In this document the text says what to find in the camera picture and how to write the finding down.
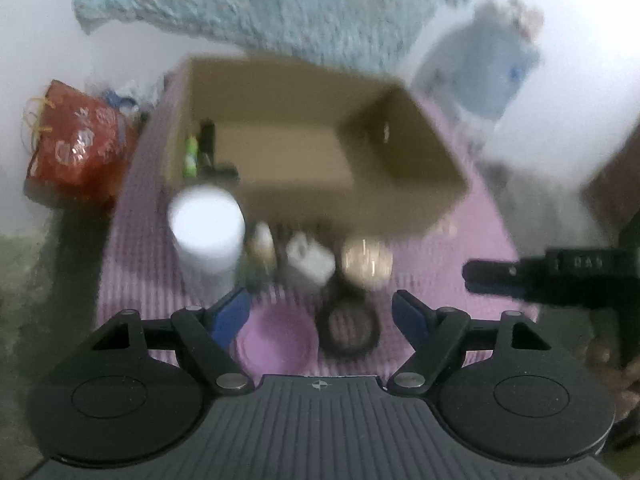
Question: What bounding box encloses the white charger plug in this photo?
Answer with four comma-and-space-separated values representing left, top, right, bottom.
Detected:
285, 232, 337, 293

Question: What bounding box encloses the brown cardboard box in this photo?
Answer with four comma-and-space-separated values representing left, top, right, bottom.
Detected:
162, 55, 471, 241

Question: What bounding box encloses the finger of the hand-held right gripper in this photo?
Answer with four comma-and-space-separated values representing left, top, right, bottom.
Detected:
467, 281, 546, 298
462, 259, 548, 285

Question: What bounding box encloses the blue and white plastic item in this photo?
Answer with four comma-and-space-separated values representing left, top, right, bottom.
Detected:
97, 80, 146, 111

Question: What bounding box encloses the red patterned gift bag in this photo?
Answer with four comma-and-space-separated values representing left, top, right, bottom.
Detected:
20, 79, 141, 211

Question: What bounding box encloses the white plastic bottle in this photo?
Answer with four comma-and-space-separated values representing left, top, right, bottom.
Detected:
166, 185, 247, 306

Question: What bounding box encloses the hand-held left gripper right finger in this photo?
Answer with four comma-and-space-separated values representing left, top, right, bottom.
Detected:
387, 289, 551, 396

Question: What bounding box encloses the black lipstick tube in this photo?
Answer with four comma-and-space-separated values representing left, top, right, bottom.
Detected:
197, 119, 217, 168

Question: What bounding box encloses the gold lidded round jar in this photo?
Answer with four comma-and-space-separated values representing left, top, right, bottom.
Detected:
340, 236, 396, 291

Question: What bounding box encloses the green dropper bottle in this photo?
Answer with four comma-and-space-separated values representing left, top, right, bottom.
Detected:
247, 220, 278, 291

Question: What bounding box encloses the small printed carton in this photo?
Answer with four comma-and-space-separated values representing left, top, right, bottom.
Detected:
502, 0, 545, 38

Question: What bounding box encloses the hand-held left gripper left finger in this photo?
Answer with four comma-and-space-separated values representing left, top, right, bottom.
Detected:
92, 287, 253, 396

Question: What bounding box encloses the small black oval case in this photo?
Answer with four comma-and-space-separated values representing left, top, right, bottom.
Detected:
200, 162, 238, 181

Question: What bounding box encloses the teal floral cloth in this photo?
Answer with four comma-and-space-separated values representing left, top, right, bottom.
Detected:
72, 0, 488, 73

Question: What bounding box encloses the black tape roll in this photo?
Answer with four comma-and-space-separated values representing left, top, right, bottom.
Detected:
316, 290, 381, 358

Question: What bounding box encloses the purple checkered tablecloth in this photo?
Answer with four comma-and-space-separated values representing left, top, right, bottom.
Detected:
95, 72, 541, 376

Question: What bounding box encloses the brown wooden cabinet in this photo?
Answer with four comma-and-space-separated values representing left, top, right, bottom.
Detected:
580, 130, 640, 241

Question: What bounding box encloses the purple plastic lid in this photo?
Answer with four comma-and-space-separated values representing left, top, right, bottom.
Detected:
235, 305, 321, 368

